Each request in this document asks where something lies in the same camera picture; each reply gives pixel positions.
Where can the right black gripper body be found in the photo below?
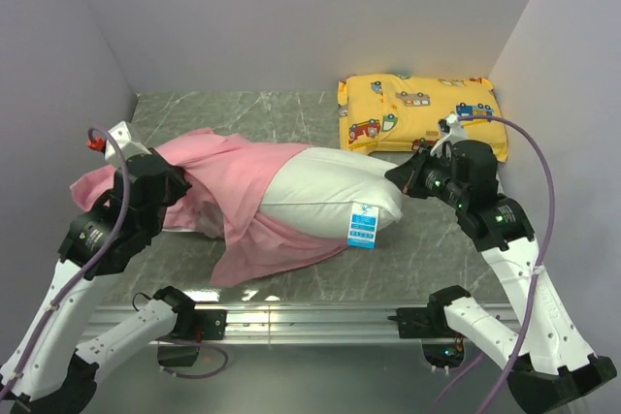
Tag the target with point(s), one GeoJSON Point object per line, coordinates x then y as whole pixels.
{"type": "Point", "coordinates": [438, 180]}

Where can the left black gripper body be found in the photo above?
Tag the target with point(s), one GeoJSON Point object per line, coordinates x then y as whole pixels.
{"type": "Point", "coordinates": [176, 187]}

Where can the pink pillowcase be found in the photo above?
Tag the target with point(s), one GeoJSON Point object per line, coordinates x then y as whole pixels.
{"type": "Point", "coordinates": [240, 262]}

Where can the white pillow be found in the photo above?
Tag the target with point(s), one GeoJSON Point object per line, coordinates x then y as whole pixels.
{"type": "Point", "coordinates": [291, 196]}

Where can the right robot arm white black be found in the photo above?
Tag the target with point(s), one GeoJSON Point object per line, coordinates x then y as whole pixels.
{"type": "Point", "coordinates": [551, 364]}

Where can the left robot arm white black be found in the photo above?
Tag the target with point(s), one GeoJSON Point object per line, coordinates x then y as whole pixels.
{"type": "Point", "coordinates": [51, 371]}

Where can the yellow cartoon car pillow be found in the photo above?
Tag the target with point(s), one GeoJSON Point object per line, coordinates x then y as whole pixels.
{"type": "Point", "coordinates": [394, 113]}

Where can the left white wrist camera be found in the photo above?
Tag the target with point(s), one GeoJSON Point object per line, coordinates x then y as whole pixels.
{"type": "Point", "coordinates": [126, 137]}

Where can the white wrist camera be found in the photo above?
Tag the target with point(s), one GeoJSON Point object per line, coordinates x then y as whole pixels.
{"type": "Point", "coordinates": [452, 131]}
{"type": "Point", "coordinates": [126, 137]}

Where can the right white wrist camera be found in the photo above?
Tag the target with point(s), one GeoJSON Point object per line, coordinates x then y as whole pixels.
{"type": "Point", "coordinates": [452, 131]}

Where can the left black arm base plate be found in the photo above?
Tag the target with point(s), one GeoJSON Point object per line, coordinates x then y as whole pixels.
{"type": "Point", "coordinates": [189, 341]}

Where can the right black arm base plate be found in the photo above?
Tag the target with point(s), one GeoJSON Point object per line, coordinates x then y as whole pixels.
{"type": "Point", "coordinates": [442, 349]}

